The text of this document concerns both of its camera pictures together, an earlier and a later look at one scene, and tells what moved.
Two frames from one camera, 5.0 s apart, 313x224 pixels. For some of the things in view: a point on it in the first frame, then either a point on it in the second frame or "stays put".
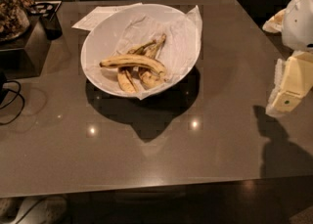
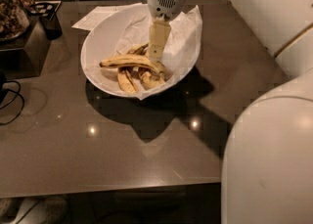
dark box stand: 24,58 stays put
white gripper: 299,22 to 165,2
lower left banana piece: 126,82 stays put
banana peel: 133,60 stays put
